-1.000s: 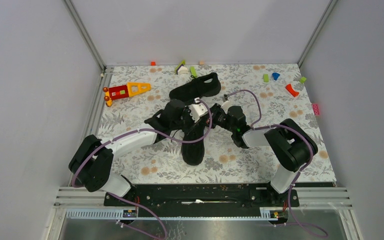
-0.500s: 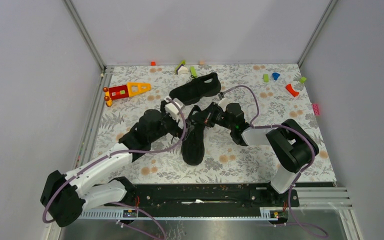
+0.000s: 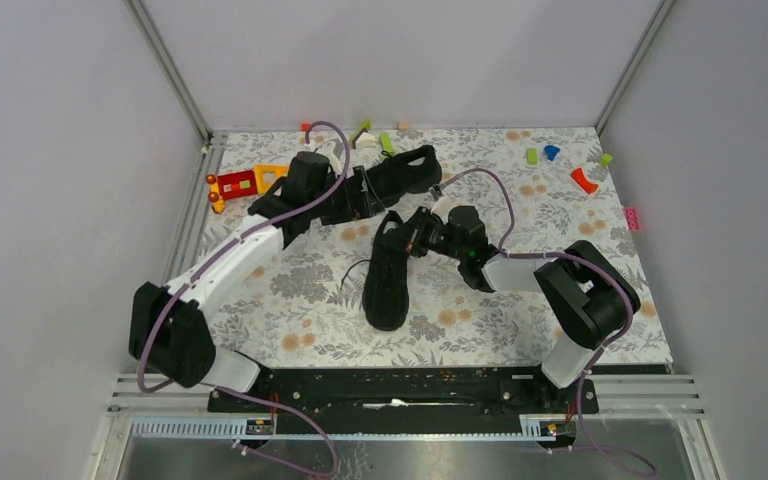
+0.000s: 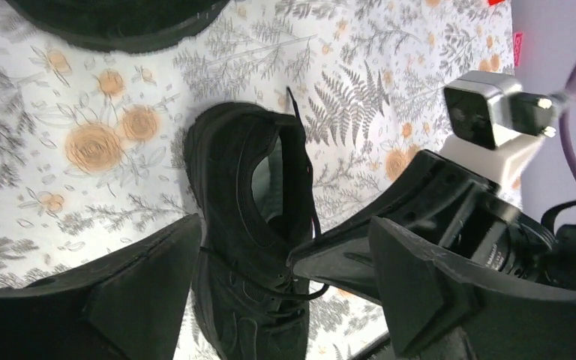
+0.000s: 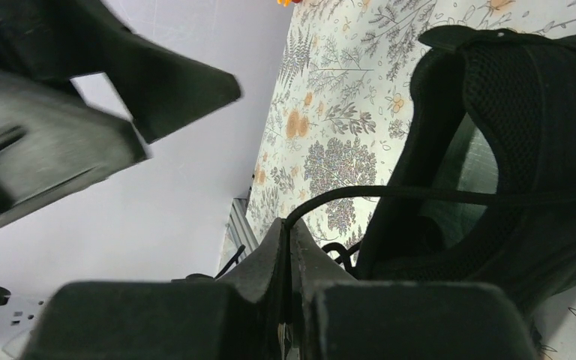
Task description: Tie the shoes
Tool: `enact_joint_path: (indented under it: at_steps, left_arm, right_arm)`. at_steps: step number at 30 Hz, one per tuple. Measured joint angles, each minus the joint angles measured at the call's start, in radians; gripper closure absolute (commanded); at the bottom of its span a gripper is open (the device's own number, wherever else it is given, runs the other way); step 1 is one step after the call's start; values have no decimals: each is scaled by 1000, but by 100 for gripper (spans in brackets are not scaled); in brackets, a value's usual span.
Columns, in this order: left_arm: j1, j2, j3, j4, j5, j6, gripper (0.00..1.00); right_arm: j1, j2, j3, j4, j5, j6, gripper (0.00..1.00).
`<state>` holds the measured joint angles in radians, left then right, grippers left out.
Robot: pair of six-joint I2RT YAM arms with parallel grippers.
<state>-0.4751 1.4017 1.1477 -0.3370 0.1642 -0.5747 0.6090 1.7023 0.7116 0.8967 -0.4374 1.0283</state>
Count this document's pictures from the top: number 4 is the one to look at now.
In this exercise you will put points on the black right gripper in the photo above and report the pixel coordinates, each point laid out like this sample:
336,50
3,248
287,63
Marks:
497,235

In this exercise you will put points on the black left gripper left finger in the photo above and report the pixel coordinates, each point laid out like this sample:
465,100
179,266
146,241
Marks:
128,304

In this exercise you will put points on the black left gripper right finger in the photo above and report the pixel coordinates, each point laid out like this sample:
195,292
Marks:
428,293

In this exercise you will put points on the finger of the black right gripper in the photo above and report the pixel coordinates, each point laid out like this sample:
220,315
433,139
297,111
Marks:
432,198

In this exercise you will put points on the black sneaker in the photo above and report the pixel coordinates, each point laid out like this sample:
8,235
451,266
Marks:
127,26
247,301

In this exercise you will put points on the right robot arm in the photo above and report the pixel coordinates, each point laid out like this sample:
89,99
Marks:
560,268

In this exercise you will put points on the pink brick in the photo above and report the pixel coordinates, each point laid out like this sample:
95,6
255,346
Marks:
517,46

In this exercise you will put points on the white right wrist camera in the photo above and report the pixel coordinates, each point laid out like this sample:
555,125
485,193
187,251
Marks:
497,127

